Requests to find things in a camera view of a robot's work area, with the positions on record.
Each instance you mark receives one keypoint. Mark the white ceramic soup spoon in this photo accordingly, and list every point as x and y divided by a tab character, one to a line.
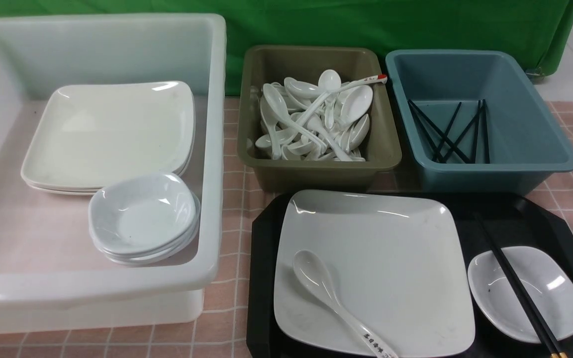
313	275

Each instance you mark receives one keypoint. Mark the large white square plate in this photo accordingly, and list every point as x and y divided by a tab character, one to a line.
396	264

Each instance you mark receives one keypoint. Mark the small white sauce dish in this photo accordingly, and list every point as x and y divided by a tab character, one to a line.
545	281

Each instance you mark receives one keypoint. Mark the black chopstick pair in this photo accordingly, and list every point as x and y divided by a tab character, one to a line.
539	324

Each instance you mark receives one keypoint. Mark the pile of white spoons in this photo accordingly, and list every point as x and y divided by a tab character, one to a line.
334	133

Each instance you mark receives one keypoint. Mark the black plastic tray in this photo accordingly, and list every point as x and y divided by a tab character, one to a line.
511	220

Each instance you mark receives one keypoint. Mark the red tipped white spoon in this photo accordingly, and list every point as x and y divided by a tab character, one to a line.
311	110

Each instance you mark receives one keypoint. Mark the stack of small white dishes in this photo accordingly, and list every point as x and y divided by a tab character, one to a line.
144	220

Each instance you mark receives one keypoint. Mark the black chopsticks in bin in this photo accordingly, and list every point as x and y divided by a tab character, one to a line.
470	145

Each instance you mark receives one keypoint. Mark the blue plastic bin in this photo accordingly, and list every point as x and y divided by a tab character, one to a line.
527	144

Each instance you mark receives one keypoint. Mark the stack of white square plates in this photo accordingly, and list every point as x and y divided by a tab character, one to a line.
91	136

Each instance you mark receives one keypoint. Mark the large white plastic tub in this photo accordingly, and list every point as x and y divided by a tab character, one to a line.
51	275

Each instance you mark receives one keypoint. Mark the green backdrop cloth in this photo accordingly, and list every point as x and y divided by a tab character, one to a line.
534	32

